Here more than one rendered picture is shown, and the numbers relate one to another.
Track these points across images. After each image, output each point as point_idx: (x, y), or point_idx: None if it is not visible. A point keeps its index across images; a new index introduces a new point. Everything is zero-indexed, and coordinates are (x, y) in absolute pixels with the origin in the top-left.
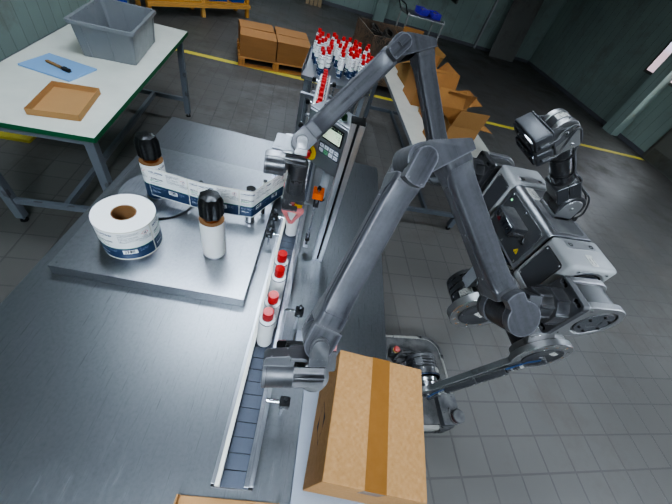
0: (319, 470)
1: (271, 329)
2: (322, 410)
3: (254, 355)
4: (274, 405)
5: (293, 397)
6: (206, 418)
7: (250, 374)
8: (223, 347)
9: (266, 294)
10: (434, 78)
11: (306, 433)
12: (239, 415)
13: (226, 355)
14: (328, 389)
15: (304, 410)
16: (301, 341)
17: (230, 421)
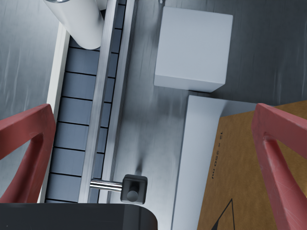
0: None
1: (81, 10)
2: (226, 217)
3: (72, 68)
4: (126, 159)
5: (162, 144)
6: (6, 180)
7: (67, 109)
8: (18, 48)
9: None
10: None
11: (188, 213)
12: (54, 189)
13: (25, 64)
14: (248, 187)
15: (184, 173)
16: (65, 227)
17: None
